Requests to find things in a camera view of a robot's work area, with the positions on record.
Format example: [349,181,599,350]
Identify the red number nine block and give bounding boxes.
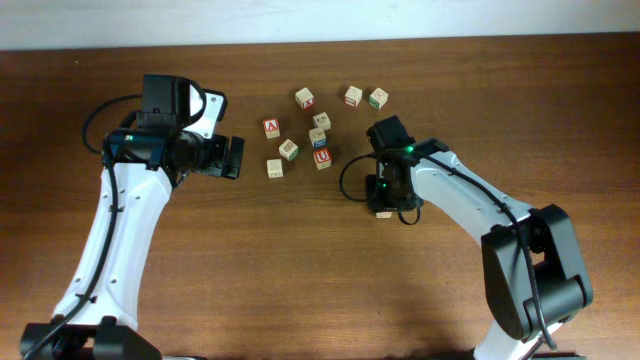
[375,211,394,219]

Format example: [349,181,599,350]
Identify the ice cream number four block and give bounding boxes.
[309,128,327,149]

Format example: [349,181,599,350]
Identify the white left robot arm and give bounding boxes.
[20,75,244,359]

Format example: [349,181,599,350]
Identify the green edged number five block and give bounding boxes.
[267,159,284,178]

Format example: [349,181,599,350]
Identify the red edged picture block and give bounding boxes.
[344,86,363,108]

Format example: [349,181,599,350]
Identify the blue edged wooden block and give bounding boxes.
[313,112,331,131]

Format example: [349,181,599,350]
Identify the green edged picture block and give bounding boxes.
[369,88,389,110]

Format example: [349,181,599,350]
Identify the red letter A block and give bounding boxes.
[263,118,280,139]

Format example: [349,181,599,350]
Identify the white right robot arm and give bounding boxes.
[365,116,593,359]

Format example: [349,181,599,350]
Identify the red letter U block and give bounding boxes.
[313,148,332,170]

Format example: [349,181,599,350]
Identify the red letter K block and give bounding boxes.
[294,87,315,110]

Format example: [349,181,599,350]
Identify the pineapple picture wooden block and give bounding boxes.
[279,139,299,161]

